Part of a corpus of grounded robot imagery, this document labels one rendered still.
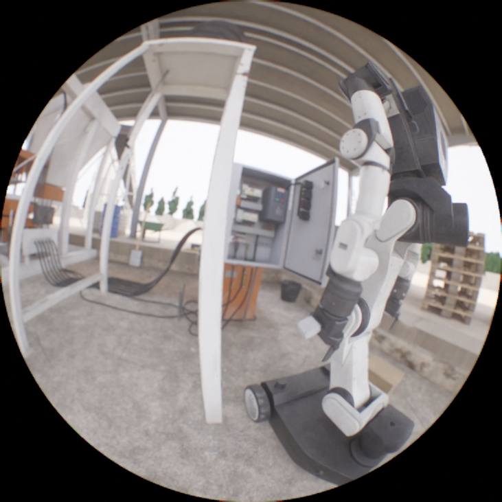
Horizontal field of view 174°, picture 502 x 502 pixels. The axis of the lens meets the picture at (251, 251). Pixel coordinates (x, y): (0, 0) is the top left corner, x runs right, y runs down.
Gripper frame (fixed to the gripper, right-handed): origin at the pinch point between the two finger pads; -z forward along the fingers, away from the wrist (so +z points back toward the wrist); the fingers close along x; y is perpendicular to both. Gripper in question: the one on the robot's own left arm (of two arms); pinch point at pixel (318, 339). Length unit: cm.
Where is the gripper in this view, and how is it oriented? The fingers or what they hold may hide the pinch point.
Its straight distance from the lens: 47.9
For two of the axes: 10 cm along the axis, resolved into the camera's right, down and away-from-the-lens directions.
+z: 2.2, -9.4, -2.5
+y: -9.3, -1.3, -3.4
